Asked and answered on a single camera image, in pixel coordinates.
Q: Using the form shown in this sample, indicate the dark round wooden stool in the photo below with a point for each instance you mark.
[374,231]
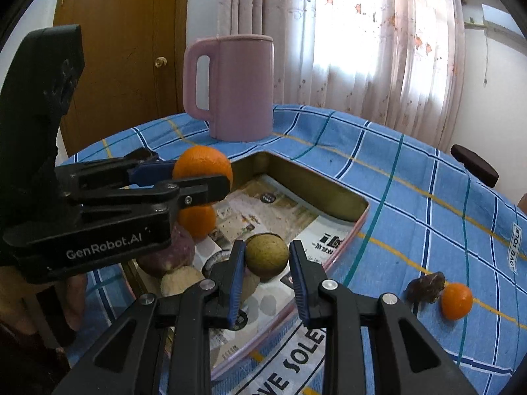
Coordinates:
[475,166]

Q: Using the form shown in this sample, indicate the wooden door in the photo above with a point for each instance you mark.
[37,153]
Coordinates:
[123,28]

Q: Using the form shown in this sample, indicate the pink plastic jug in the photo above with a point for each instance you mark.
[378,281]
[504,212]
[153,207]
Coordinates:
[238,90]

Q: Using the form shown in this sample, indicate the printed paper sheet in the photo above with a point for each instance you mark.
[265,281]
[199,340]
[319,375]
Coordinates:
[263,214]

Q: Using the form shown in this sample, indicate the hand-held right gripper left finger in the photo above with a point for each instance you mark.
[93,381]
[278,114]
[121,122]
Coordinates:
[234,288]

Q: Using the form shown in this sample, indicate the person's left hand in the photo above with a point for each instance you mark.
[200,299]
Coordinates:
[76,300]

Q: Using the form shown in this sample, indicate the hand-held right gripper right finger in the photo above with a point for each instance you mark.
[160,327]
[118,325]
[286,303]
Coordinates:
[300,288]

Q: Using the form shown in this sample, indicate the sheer floral curtain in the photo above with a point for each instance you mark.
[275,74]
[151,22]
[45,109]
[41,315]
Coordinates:
[350,49]

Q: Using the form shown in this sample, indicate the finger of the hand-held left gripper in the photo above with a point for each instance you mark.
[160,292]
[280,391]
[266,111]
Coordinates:
[152,173]
[197,189]

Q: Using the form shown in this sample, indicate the blue checked tablecloth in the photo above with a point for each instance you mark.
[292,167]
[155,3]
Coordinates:
[411,214]

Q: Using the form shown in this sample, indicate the orange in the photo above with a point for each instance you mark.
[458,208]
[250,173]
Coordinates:
[457,301]
[201,162]
[199,222]

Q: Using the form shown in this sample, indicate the pink metal tin box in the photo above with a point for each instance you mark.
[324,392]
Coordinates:
[321,191]

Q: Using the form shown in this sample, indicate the brass door knob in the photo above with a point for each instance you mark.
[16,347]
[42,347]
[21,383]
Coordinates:
[160,62]

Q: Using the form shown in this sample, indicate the purple passion fruit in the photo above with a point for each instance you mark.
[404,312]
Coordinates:
[173,255]

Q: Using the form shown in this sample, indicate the dark wrinkled fruit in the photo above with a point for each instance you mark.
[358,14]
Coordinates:
[426,286]

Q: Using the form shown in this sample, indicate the small brown round fruit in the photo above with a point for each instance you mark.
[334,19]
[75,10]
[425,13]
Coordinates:
[181,282]
[265,255]

